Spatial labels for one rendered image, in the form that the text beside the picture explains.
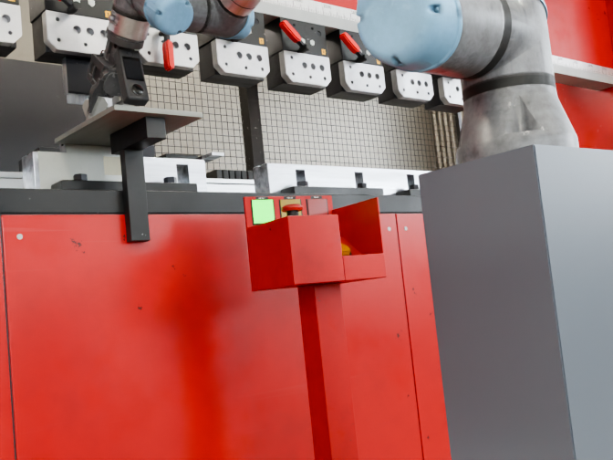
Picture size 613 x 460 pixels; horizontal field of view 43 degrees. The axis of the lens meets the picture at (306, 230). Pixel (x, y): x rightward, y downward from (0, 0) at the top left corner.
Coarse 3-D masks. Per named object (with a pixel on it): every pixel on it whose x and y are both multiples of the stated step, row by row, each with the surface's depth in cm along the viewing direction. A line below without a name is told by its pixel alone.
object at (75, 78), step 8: (64, 64) 161; (72, 64) 161; (80, 64) 162; (88, 64) 163; (64, 72) 161; (72, 72) 160; (80, 72) 162; (64, 80) 161; (72, 80) 160; (80, 80) 161; (88, 80) 163; (64, 88) 161; (72, 88) 160; (80, 88) 161; (88, 88) 162; (72, 96) 161; (80, 96) 162; (112, 96) 166; (80, 104) 162
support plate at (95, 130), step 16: (112, 112) 137; (128, 112) 138; (144, 112) 139; (160, 112) 141; (176, 112) 143; (192, 112) 145; (80, 128) 146; (96, 128) 146; (112, 128) 148; (176, 128) 153; (80, 144) 158; (96, 144) 160
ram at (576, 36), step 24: (312, 0) 203; (336, 0) 208; (552, 0) 279; (576, 0) 290; (600, 0) 302; (336, 24) 207; (552, 24) 277; (576, 24) 287; (600, 24) 299; (552, 48) 274; (576, 48) 285; (600, 48) 297; (576, 72) 283
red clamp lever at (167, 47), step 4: (160, 32) 170; (160, 36) 171; (164, 36) 169; (168, 36) 169; (164, 40) 169; (168, 40) 168; (164, 44) 168; (168, 44) 168; (164, 48) 168; (168, 48) 168; (172, 48) 168; (164, 52) 168; (168, 52) 168; (172, 52) 168; (164, 56) 168; (168, 56) 168; (172, 56) 168; (164, 60) 168; (168, 60) 168; (172, 60) 168; (164, 64) 168; (168, 64) 167; (172, 64) 168; (168, 68) 168; (172, 68) 168
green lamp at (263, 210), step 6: (258, 204) 150; (264, 204) 151; (270, 204) 152; (258, 210) 150; (264, 210) 151; (270, 210) 152; (258, 216) 150; (264, 216) 151; (270, 216) 151; (258, 222) 150; (264, 222) 150
